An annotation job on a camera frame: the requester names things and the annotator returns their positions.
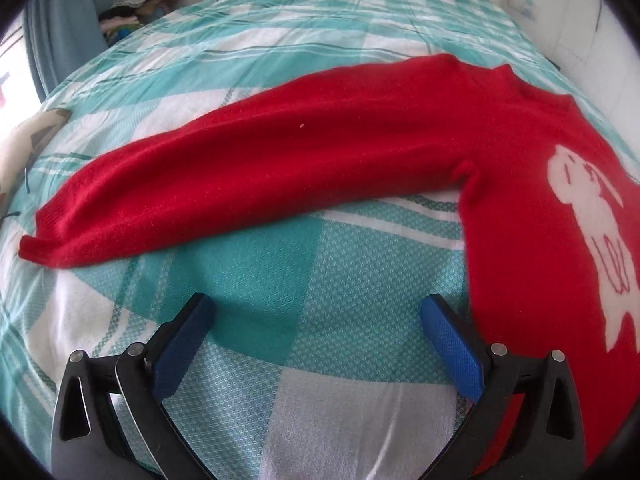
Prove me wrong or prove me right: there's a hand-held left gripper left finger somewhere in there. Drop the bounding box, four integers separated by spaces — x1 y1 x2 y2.
50 292 223 480

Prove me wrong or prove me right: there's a blue curtain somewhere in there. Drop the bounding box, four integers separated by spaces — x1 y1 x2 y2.
22 0 131 106

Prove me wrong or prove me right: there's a white wardrobe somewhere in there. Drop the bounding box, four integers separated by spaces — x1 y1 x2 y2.
545 0 640 181

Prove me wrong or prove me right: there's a teal plaid bed sheet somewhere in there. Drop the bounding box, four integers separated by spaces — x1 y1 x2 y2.
0 0 640 480

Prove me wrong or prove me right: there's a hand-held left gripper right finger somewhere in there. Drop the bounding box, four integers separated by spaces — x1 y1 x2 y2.
420 294 587 480

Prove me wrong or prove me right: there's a red sweater with white dog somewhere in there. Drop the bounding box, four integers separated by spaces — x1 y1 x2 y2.
19 54 640 476

